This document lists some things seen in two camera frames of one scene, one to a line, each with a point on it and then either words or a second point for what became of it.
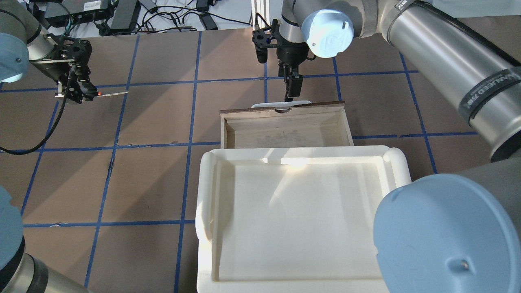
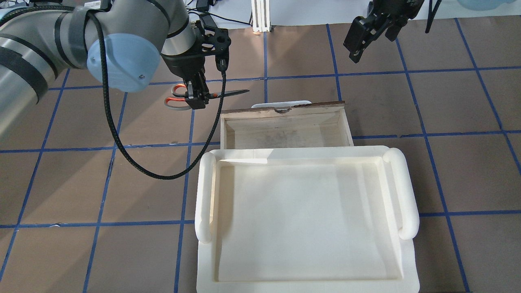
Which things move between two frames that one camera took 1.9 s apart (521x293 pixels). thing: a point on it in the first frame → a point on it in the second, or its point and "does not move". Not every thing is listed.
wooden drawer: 326,123 does not move
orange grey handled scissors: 99,94 → 209,96
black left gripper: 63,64 → 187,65
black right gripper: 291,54 → 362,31
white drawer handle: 281,104 does not move
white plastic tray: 292,218 does not move
